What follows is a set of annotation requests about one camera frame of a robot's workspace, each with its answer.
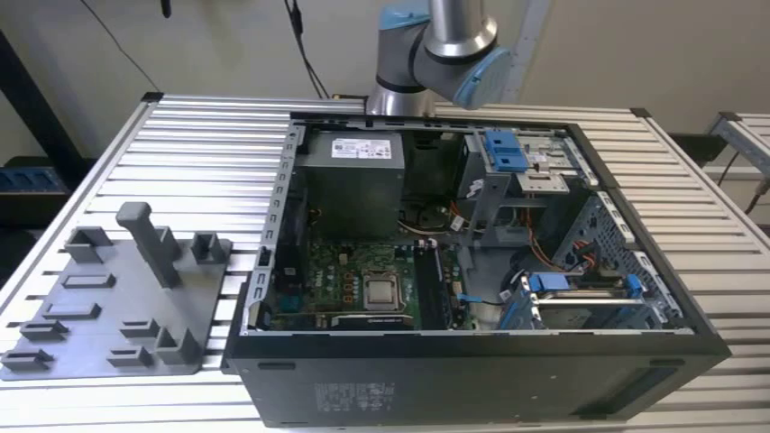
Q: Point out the grey plastic parts rack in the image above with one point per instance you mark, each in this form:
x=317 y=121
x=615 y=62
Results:
x=120 y=306

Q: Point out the blue storage box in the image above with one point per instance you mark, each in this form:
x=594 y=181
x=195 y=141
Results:
x=29 y=180

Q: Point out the black hanging object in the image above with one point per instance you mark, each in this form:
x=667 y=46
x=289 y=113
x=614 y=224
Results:
x=167 y=8

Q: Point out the black box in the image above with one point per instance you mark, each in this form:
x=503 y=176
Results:
x=698 y=149

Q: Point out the black desk frame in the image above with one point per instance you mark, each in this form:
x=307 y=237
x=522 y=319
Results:
x=44 y=117

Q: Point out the silver CPU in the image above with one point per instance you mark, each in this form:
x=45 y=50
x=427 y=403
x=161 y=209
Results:
x=381 y=292

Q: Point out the grey power supply unit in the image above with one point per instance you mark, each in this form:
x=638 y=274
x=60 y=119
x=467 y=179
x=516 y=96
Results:
x=351 y=194

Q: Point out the hard disk in blue carrier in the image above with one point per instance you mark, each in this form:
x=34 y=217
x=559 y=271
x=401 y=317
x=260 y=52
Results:
x=550 y=282

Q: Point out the blue plastic drive latch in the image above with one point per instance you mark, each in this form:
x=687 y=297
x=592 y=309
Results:
x=504 y=151

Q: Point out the grey perforated metal cage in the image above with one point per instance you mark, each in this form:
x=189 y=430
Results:
x=607 y=234

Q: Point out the green motherboard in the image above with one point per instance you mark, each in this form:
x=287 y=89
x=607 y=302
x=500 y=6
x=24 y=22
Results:
x=336 y=270

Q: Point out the black open PC case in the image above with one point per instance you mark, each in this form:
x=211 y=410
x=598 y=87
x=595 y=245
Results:
x=420 y=383

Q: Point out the neighbouring metal slat table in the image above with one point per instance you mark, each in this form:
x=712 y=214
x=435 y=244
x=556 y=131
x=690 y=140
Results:
x=746 y=140

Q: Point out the black table corner cap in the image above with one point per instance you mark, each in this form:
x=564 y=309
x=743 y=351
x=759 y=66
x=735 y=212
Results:
x=152 y=96
x=640 y=113

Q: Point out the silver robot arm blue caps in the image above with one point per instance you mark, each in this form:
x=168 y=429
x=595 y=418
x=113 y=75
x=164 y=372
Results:
x=439 y=45

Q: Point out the black graphics card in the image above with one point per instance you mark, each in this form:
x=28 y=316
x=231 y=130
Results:
x=372 y=321

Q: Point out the grey metal drive bracket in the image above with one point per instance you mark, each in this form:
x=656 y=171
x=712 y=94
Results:
x=490 y=189

